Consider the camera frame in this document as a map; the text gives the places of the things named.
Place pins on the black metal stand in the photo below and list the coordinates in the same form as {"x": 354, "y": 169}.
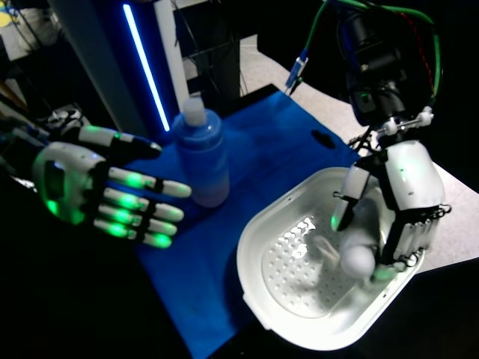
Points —
{"x": 224, "y": 56}

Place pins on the blue plastic bottle white cap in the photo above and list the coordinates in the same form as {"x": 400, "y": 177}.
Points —
{"x": 202, "y": 161}

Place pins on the robot body column blue light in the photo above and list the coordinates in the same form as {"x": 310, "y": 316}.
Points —
{"x": 93, "y": 56}

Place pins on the white perforated plastic basin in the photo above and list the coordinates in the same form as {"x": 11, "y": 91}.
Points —
{"x": 299, "y": 280}

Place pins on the white ball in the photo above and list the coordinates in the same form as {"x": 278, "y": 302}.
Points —
{"x": 357, "y": 260}

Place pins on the blue table cloth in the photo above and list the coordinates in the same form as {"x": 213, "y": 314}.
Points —
{"x": 262, "y": 149}

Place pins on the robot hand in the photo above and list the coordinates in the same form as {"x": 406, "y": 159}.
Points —
{"x": 71, "y": 175}
{"x": 411, "y": 175}

